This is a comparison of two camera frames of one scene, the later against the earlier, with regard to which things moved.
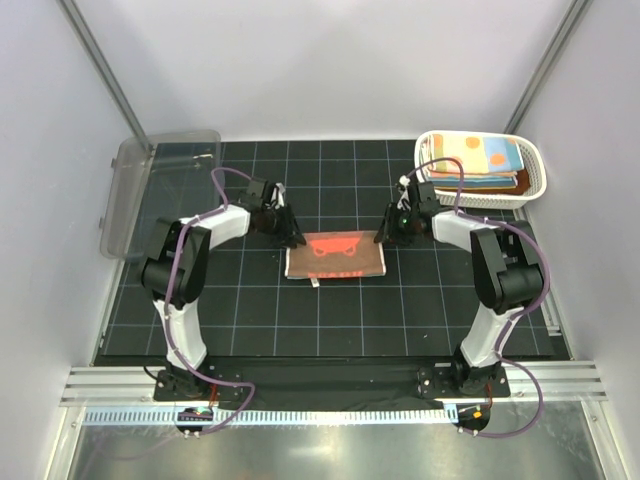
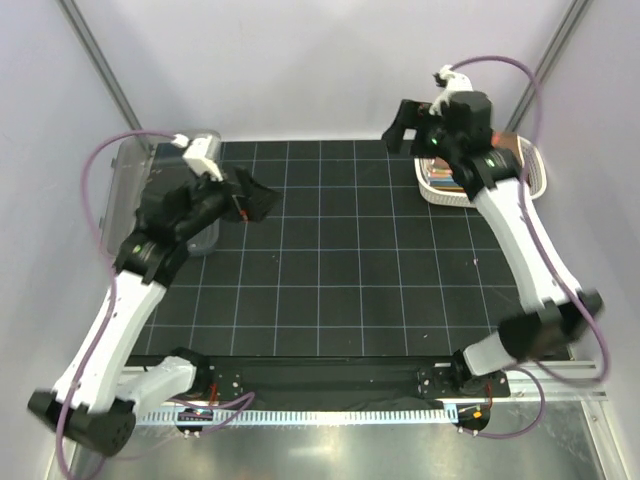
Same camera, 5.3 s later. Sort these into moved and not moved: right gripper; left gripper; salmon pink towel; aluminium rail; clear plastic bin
Moved: left gripper; salmon pink towel; right gripper
Not moved: clear plastic bin; aluminium rail
